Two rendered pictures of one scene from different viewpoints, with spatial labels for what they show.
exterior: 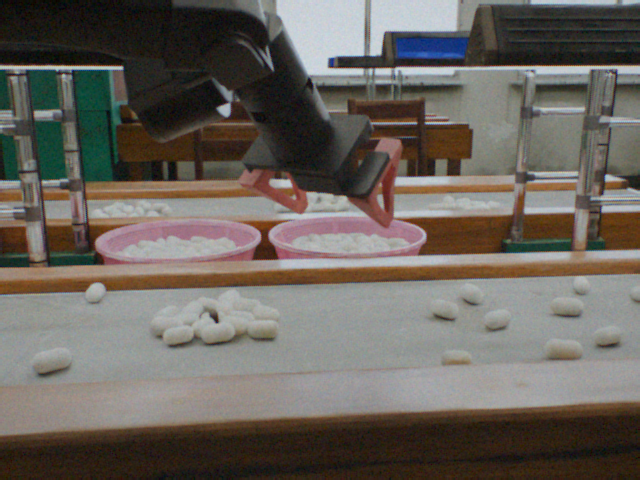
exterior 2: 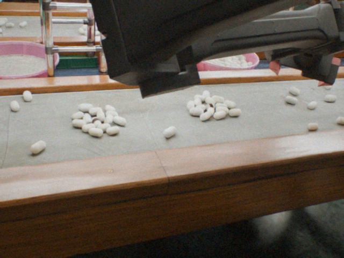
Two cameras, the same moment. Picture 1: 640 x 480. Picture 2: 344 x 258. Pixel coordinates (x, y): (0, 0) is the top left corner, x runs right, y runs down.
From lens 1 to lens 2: 0.54 m
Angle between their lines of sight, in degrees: 25
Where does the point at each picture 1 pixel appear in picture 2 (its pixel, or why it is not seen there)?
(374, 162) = (334, 69)
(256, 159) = (287, 63)
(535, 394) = not seen: outside the picture
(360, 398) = (304, 148)
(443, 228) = not seen: hidden behind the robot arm
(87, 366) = (181, 133)
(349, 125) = not seen: hidden behind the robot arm
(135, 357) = (194, 127)
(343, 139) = (325, 60)
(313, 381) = (282, 141)
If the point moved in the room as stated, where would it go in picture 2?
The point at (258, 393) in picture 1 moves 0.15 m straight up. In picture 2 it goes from (270, 148) to (289, 92)
